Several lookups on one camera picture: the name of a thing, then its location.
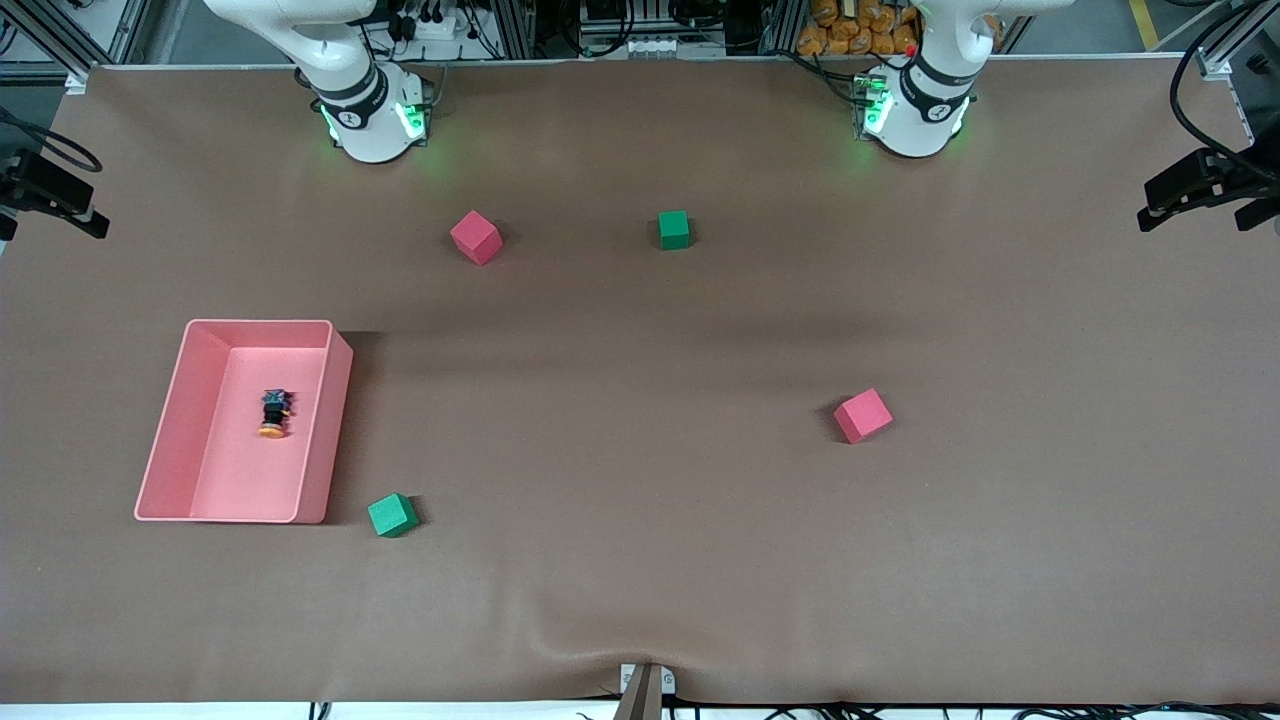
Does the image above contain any pink plastic bin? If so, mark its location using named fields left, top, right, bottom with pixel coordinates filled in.
left=134, top=319, right=354, bottom=525

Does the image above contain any pink foam cube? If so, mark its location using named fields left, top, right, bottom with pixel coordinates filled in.
left=449, top=210, right=504, bottom=267
left=833, top=388, right=895, bottom=445

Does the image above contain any orange snack bag pile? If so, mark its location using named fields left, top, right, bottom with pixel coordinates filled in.
left=797, top=0, right=921, bottom=57

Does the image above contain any white power strip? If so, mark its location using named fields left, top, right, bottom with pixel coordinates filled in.
left=395, top=10, right=471, bottom=41

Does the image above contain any brown table mat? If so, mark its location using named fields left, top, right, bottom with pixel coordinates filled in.
left=0, top=55, right=1280, bottom=706

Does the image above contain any aluminium frame profile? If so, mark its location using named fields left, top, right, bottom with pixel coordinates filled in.
left=0, top=0, right=151, bottom=93
left=1195, top=0, right=1280, bottom=141

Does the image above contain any grey metal camera bracket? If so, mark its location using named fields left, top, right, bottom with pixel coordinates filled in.
left=618, top=662, right=677, bottom=720

